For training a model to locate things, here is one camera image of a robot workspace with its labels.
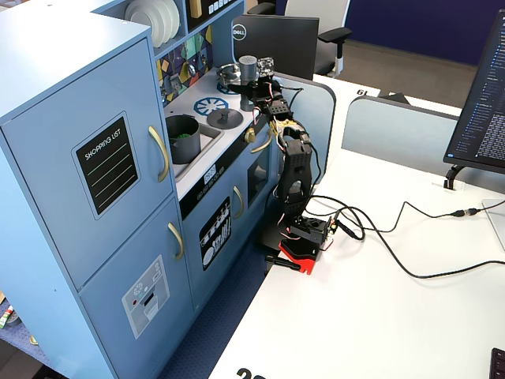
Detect black Dell monitor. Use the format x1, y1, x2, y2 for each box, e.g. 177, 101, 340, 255
231, 14, 320, 82

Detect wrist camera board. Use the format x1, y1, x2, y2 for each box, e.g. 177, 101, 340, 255
256, 57, 276, 77

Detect steel pot with lid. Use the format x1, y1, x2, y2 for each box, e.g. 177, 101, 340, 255
215, 62, 242, 86

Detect black keyboard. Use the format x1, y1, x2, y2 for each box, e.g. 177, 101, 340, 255
490, 347, 505, 379

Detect lit computer monitor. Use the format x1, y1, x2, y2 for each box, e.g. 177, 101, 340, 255
443, 9, 505, 174

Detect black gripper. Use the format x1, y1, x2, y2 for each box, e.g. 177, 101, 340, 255
226, 77, 286, 107

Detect white black office chair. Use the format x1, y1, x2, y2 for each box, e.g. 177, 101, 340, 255
275, 0, 354, 78

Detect blue-gray desk divider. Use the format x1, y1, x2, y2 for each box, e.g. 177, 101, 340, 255
275, 72, 337, 186
341, 96, 505, 189

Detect silver flat stand plate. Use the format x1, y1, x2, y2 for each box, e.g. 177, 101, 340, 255
481, 197, 505, 252

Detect gray pot lid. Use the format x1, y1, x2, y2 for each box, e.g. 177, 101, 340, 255
206, 108, 244, 130

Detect black monitor stand foot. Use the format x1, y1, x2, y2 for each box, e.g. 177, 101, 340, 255
442, 164, 467, 190

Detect blue wooden toy kitchen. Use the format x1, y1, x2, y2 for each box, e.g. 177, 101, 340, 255
0, 0, 287, 379

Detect gray plastic pot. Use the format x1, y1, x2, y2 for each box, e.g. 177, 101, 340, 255
164, 113, 202, 166

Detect long black cable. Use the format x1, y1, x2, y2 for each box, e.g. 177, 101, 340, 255
307, 193, 505, 280

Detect gray salt shaker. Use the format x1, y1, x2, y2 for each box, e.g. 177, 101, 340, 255
238, 54, 260, 111

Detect white toy plate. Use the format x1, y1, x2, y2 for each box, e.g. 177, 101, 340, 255
159, 0, 177, 43
124, 0, 169, 49

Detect black USB cable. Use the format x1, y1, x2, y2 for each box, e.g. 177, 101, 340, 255
339, 200, 484, 242

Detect black table clamp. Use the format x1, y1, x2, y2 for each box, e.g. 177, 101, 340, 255
264, 254, 303, 273

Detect red black arm base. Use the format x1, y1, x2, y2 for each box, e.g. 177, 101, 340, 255
278, 215, 336, 276

